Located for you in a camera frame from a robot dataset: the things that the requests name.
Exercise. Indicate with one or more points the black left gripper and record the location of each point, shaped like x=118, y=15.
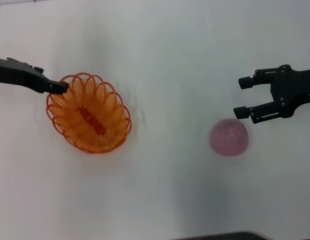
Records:
x=17, y=75

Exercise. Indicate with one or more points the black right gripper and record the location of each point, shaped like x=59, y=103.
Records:
x=292, y=87

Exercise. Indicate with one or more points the orange woven plastic basket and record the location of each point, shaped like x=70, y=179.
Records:
x=92, y=120

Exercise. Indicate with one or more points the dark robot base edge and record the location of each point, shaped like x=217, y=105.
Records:
x=220, y=235

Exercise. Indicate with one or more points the pink peach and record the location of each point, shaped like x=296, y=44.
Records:
x=229, y=137

